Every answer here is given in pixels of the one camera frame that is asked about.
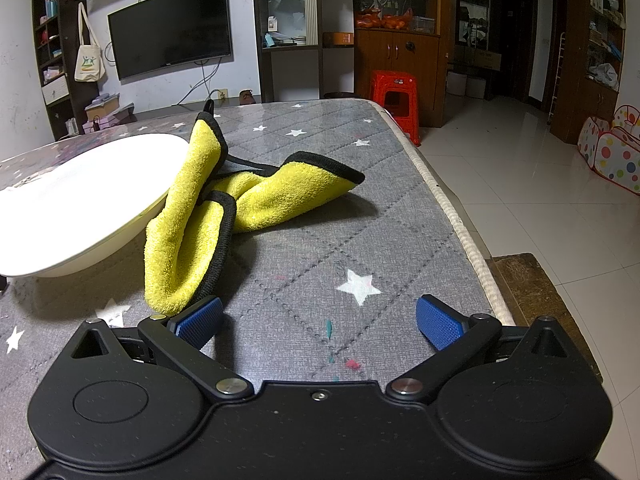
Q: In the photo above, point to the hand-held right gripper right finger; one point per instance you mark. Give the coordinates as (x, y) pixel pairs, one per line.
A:
(440, 320)

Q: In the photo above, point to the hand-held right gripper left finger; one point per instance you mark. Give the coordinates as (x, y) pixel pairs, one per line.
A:
(200, 322)

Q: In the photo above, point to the yellow grey cleaning cloth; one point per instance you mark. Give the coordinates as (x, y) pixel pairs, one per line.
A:
(280, 195)

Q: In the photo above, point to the white bowl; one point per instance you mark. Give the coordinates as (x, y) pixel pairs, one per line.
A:
(75, 210)

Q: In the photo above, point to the grey star tablecloth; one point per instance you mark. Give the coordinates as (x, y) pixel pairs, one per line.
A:
(350, 210)

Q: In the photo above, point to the red plastic stool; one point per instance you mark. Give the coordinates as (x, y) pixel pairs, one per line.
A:
(395, 95)

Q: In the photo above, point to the stack of gift boxes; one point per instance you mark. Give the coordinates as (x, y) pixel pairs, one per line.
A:
(105, 112)

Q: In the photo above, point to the white storage bins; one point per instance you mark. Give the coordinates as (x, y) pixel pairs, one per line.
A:
(467, 85)

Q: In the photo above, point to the polka dot play tent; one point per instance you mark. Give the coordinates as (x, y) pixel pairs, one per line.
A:
(615, 155)

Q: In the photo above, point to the cardboard box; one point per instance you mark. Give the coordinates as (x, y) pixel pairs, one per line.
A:
(487, 60)

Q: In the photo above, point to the brown wooden cabinet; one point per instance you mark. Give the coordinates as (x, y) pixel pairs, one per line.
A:
(400, 55)

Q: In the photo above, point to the cream tote bag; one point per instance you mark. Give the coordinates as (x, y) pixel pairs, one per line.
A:
(91, 62)

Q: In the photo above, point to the black television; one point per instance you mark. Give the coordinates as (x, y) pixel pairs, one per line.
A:
(170, 30)

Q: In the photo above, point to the dark wooden door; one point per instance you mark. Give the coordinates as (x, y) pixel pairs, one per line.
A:
(512, 35)

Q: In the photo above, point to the wooden shelf unit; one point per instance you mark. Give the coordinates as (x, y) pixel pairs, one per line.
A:
(580, 60)

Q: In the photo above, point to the white plastic bag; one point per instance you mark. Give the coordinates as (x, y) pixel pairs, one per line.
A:
(604, 74)

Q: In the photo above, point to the glass display cabinet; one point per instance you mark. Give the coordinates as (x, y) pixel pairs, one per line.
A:
(285, 35)

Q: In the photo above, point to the dark open bookshelf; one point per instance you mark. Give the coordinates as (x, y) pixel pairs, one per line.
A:
(55, 60)

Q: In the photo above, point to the bag of oranges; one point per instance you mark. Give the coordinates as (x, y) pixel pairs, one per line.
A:
(382, 20)

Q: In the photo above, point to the wall socket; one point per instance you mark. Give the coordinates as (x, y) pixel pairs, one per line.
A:
(223, 94)

